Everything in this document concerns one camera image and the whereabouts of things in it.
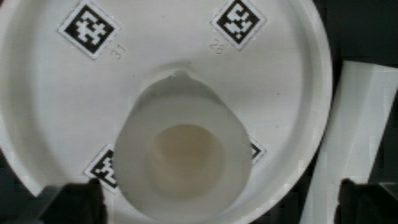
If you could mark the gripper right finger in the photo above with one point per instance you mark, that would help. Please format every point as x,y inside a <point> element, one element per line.
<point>369,203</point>

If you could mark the white right fence block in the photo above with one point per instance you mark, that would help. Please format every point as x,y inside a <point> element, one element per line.
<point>361,110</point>

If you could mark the white cylindrical table leg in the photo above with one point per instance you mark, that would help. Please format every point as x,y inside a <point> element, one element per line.
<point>182,154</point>

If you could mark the white round table top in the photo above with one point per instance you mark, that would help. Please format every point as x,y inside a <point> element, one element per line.
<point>84,48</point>

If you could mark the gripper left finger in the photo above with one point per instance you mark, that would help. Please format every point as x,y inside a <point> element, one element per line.
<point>77,207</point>

